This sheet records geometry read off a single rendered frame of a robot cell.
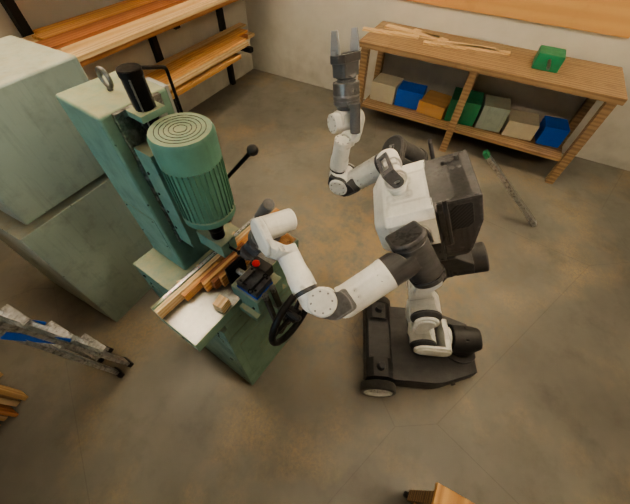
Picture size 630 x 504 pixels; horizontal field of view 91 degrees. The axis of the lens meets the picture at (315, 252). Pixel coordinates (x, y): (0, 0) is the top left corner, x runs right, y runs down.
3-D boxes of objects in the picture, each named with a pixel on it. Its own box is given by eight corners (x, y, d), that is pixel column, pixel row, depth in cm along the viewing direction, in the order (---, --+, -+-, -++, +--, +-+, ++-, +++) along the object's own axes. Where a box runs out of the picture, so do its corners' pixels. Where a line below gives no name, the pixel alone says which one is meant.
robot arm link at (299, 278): (281, 263, 92) (310, 323, 89) (273, 260, 81) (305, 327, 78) (313, 247, 91) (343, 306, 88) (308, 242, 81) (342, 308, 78)
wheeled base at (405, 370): (455, 317, 211) (476, 293, 184) (472, 399, 180) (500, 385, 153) (362, 309, 213) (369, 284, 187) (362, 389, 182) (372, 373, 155)
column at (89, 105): (184, 272, 137) (96, 119, 80) (152, 249, 145) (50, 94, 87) (221, 240, 149) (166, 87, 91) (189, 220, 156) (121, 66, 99)
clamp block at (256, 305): (259, 315, 118) (256, 305, 111) (234, 297, 122) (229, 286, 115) (284, 288, 125) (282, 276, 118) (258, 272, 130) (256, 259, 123)
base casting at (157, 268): (227, 342, 128) (222, 334, 120) (140, 274, 147) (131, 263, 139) (293, 269, 150) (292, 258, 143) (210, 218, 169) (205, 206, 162)
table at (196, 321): (218, 368, 109) (213, 363, 104) (161, 321, 119) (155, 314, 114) (316, 256, 139) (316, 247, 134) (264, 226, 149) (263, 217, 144)
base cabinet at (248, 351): (252, 387, 184) (227, 344, 127) (186, 333, 203) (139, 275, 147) (297, 329, 206) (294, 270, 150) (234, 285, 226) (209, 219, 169)
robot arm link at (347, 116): (350, 91, 108) (351, 124, 115) (323, 96, 104) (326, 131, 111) (369, 95, 99) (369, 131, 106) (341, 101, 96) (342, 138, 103)
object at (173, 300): (162, 319, 113) (156, 313, 109) (158, 316, 114) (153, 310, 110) (268, 221, 143) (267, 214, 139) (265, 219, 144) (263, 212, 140)
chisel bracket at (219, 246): (226, 261, 119) (221, 247, 112) (200, 244, 124) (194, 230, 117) (239, 248, 123) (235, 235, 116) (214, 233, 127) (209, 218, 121)
